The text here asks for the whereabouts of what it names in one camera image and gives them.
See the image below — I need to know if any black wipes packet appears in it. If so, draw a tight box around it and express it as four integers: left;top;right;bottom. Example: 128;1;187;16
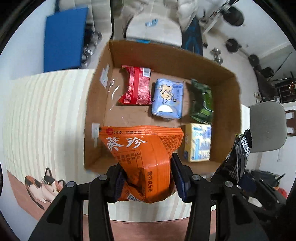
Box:
211;129;252;185

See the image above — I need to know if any yellow blue tissue pack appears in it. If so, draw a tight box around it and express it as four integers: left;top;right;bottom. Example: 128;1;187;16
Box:
184;123;212;162

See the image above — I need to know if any orange snack packet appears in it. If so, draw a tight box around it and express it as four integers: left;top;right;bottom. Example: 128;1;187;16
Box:
99;126;184;203

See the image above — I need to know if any red snack packet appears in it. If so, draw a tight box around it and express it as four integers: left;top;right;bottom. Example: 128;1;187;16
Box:
118;65;152;105

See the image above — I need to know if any grey chair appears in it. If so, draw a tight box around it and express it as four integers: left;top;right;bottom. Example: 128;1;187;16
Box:
250;100;287;153

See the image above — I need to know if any green wipes packet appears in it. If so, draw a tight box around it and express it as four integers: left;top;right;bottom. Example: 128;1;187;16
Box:
189;79;213;125

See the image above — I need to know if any light blue tissue pack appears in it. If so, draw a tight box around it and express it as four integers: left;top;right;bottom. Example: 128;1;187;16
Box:
152;78;184;120

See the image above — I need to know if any cardboard box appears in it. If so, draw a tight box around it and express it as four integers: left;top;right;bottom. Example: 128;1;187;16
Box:
84;41;241;174

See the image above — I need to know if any chrome dumbbell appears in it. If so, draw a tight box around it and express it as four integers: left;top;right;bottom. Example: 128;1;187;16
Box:
210;48;223;65

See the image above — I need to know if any barbell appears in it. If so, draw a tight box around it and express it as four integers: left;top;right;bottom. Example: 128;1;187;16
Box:
225;38;259;67

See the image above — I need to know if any blue mat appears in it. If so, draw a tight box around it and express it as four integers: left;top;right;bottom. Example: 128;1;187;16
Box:
44;7;88;72

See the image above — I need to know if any white padded bench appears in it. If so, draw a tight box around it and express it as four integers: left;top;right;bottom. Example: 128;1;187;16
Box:
125;13;182;47

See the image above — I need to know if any white puffer jacket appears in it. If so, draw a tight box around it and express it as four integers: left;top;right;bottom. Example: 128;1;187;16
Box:
177;0;198;32

